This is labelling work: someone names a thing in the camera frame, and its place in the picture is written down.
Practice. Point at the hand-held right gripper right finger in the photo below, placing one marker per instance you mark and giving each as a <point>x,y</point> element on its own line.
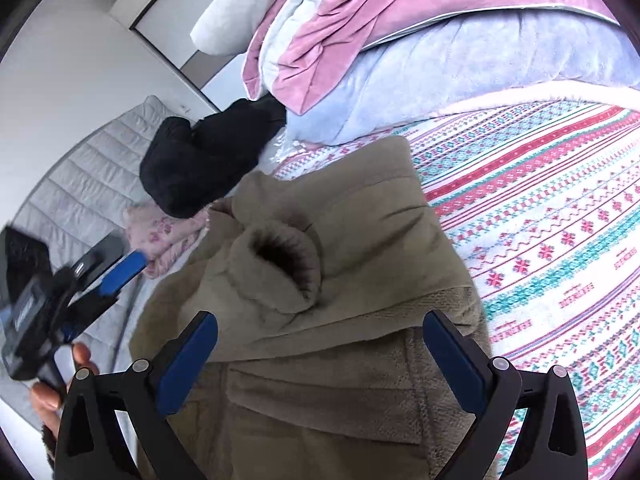
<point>457,365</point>

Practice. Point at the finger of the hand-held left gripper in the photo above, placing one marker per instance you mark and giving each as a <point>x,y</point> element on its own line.
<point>122,272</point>
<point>102,252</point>

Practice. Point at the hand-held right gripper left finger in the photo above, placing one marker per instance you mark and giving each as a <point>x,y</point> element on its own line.
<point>182,365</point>

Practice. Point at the olive green zip jacket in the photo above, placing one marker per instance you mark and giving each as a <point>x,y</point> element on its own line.
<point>325,260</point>

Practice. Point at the person's left hand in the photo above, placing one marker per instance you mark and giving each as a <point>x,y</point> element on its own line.
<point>47,402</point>

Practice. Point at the pink floral cloth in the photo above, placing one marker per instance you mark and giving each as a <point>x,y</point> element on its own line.
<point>155,235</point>

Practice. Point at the black garment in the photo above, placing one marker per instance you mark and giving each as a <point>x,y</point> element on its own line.
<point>200,160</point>

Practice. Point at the striped patterned blanket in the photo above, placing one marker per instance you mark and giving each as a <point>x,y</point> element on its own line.
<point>550,235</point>

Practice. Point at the white and grey wardrobe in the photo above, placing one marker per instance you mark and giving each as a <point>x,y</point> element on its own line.
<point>170,5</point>

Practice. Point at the light grey pillow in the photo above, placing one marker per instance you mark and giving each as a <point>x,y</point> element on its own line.
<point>235,10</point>

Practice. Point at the light blue fleece blanket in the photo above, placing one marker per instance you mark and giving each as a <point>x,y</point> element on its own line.
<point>450,70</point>

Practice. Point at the pink and grey quilt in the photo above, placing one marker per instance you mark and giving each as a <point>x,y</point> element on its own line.
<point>375,5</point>

